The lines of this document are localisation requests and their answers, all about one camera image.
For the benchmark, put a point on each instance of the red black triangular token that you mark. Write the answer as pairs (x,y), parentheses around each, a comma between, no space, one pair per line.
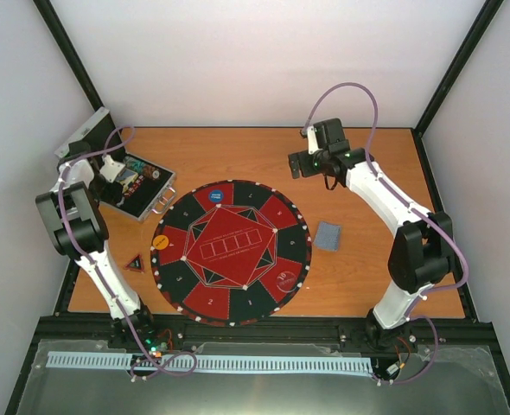
(136,264)

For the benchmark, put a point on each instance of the blue small blind button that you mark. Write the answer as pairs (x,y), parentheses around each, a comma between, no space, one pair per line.
(216,196)

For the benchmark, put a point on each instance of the poker chip row in case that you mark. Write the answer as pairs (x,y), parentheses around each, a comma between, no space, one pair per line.
(142,168)

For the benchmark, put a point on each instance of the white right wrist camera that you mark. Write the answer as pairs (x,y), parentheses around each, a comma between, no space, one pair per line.
(309,134)

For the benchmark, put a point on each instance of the light blue slotted cable duct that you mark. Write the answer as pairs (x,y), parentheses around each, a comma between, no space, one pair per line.
(212,364)

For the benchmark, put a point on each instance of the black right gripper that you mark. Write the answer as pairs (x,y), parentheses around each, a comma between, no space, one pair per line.
(305,169)

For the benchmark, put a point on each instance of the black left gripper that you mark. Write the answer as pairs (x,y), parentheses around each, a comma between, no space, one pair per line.
(113,195)

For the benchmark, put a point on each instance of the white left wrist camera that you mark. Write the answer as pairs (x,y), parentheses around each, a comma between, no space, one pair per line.
(111,168)

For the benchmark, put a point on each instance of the blue playing card deck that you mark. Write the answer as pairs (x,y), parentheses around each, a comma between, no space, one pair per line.
(328,236)

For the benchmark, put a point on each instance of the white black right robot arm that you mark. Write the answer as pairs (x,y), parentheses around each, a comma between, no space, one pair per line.
(422,251)

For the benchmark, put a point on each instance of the clear dealer button disc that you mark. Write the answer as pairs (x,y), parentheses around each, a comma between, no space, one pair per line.
(286,281)

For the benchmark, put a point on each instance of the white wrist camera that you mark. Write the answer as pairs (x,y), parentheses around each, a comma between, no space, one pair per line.
(309,134)
(111,168)

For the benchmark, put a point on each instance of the round red black poker mat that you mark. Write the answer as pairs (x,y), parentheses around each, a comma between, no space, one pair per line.
(222,261)

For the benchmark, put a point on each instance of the yellow big blind button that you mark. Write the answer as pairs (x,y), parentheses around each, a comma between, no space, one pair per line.
(160,242)

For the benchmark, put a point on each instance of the aluminium poker chip case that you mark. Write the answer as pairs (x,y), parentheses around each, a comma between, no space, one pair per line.
(142,196)

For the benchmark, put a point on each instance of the black frame rail front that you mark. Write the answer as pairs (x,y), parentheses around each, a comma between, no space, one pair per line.
(346,334)

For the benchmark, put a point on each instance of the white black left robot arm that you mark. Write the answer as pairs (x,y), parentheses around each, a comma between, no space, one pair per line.
(77,229)

